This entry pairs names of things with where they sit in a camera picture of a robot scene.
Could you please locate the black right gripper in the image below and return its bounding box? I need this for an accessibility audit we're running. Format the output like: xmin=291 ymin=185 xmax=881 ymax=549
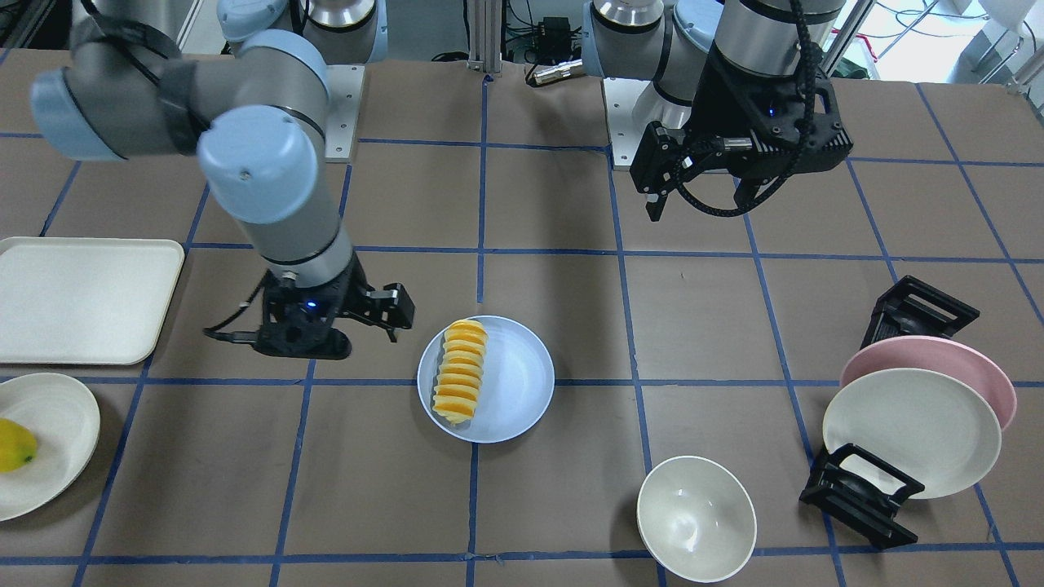
xmin=254 ymin=254 xmax=416 ymax=360

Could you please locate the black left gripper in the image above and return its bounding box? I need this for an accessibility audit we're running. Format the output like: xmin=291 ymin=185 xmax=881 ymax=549
xmin=630 ymin=46 xmax=853 ymax=222

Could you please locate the blue plate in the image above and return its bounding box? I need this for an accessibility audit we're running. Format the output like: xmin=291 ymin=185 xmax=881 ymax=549
xmin=417 ymin=316 xmax=555 ymax=444

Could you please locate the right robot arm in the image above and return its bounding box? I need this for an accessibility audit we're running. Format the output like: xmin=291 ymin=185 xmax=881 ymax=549
xmin=30 ymin=1 xmax=416 ymax=360

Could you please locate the pink plate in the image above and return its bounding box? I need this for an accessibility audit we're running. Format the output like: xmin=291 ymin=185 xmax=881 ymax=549
xmin=839 ymin=335 xmax=1018 ymax=431

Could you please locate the cream round plate with lemon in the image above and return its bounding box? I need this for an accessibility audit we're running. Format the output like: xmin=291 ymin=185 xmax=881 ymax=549
xmin=1 ymin=373 xmax=101 ymax=521

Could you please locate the cream plate in rack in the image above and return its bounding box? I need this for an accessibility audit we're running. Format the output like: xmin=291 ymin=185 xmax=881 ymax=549
xmin=821 ymin=368 xmax=1002 ymax=499

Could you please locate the white rectangular tray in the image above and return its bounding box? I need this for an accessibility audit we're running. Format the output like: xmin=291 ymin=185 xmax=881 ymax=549
xmin=1 ymin=236 xmax=185 ymax=365

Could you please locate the cream bowl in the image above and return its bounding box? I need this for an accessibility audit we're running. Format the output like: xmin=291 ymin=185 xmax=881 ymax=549
xmin=636 ymin=456 xmax=758 ymax=584

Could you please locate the black dish rack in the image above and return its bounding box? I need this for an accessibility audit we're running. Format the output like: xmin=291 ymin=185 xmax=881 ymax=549
xmin=799 ymin=275 xmax=980 ymax=550

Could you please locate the yellow lemon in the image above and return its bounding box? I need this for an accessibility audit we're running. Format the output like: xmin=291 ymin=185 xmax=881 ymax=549
xmin=1 ymin=417 xmax=38 ymax=473

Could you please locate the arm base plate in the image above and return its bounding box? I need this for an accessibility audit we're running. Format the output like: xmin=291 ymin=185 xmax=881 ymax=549
xmin=603 ymin=77 xmax=691 ymax=171
xmin=325 ymin=64 xmax=365 ymax=163

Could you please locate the aluminium frame post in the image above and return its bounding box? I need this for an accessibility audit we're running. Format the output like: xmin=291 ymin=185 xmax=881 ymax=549
xmin=465 ymin=0 xmax=506 ymax=77

